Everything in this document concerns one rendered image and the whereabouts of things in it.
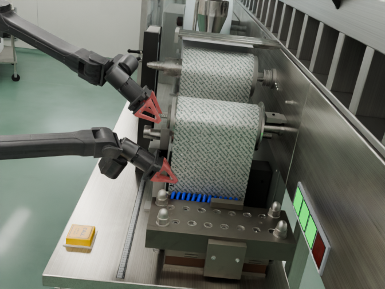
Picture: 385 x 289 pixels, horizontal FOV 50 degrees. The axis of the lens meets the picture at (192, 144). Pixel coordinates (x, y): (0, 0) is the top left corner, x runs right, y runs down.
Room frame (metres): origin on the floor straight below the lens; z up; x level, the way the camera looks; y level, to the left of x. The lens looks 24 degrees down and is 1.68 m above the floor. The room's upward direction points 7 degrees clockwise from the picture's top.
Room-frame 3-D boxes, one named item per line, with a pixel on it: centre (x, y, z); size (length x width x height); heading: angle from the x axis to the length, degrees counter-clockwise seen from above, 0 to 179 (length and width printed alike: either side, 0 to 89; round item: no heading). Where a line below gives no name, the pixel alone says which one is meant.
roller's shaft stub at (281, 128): (1.15, -0.23, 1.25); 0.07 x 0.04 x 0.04; 92
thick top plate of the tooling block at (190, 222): (0.96, -0.10, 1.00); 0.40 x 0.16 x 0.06; 92
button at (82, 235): (0.97, 0.29, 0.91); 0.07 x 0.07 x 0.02; 2
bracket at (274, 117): (1.15, -0.23, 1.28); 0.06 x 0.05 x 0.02; 92
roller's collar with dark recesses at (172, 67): (1.38, 0.10, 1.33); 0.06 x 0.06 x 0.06; 2
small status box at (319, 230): (0.76, -0.27, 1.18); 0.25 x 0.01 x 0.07; 2
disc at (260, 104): (1.15, -0.19, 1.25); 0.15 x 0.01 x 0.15; 2
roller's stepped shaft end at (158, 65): (1.38, 0.16, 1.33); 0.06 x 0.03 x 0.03; 92
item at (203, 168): (1.08, -0.06, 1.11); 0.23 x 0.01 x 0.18; 92
